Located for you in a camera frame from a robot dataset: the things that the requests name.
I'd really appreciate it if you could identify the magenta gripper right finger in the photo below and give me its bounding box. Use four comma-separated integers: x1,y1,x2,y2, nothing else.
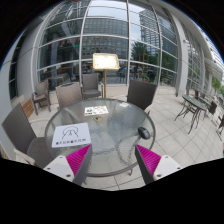
135,145,182,184

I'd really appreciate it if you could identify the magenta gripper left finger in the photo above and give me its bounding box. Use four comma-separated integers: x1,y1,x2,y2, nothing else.
44,145,92,186

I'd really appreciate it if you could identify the black computer mouse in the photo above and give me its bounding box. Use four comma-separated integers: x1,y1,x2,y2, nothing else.
138,127,150,139

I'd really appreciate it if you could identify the white printed paper sheet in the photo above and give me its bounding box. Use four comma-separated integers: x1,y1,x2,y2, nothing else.
51,123,91,148

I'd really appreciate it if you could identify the grey wicker chair near left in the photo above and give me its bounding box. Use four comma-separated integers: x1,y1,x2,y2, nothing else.
2,104,53,168

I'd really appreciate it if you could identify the grey wicker chair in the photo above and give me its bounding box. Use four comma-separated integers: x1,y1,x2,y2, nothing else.
56,82,83,109
2,104,53,168
127,80,157,111
82,73,104,99
31,79,51,113

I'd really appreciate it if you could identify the round glass patio table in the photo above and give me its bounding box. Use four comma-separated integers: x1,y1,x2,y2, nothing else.
45,99,156,177

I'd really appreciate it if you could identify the colourful menu card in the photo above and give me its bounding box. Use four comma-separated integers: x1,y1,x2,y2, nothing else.
84,106,108,116

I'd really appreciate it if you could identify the small white table card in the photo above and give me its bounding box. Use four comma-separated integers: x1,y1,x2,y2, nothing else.
120,102,129,108

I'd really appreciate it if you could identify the distant glass patio table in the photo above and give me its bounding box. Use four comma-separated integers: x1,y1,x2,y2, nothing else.
176,94,206,132

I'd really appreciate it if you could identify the grey wicker chair back left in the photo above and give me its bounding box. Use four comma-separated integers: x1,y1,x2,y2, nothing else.
56,82,83,109

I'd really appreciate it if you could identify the grey wicker chair right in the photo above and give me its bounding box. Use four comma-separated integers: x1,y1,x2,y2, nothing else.
127,80,157,111

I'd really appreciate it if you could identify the grey wicker chair far left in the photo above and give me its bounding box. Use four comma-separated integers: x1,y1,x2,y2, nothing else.
31,79,51,113

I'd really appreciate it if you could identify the grey wicker chair back centre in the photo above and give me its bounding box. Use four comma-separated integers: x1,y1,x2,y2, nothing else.
82,73,104,99

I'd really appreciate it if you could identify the gold menu stand board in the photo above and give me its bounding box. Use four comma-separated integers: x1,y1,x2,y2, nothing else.
92,52,121,99

